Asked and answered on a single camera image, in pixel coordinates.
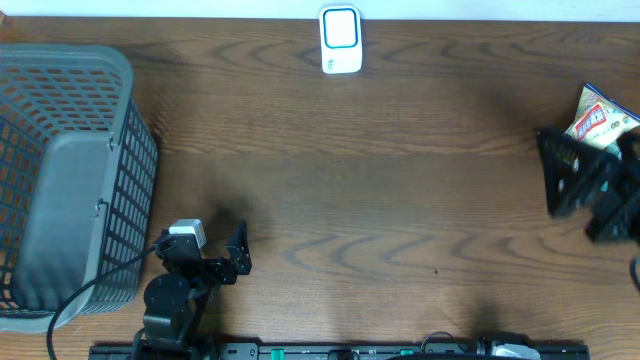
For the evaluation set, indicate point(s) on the grey plastic basket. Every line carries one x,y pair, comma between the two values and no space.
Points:
78,166

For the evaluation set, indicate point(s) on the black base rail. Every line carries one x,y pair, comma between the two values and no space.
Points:
436,349

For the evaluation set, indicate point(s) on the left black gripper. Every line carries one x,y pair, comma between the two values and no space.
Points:
241,256

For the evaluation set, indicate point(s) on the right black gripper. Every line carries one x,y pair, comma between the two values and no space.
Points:
578,193

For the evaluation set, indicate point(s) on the yellow chips bag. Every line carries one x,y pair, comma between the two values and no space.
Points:
600,121

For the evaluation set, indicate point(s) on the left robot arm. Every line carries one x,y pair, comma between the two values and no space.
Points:
176,300

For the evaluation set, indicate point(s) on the white barcode scanner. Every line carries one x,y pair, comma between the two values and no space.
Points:
341,39

